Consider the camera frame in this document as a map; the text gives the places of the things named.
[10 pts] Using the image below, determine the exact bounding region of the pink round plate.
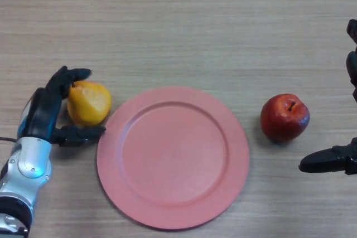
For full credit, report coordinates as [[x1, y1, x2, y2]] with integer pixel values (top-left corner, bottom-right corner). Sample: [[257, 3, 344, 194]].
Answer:
[[97, 86, 250, 232]]

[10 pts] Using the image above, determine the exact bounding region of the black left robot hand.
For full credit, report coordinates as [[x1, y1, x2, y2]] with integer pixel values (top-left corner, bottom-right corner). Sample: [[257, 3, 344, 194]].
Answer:
[[17, 65, 107, 148]]

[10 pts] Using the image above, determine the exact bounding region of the red apple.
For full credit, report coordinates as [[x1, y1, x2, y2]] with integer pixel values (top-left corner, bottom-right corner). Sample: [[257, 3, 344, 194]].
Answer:
[[260, 94, 311, 143]]

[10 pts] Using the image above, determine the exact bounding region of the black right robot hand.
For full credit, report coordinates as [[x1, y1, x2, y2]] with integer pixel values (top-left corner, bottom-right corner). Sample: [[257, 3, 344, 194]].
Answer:
[[298, 19, 357, 176]]

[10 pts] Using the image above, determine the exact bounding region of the yellow pear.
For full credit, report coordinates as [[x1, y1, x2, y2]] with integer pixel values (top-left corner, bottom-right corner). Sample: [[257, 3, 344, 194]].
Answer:
[[66, 80, 113, 127]]

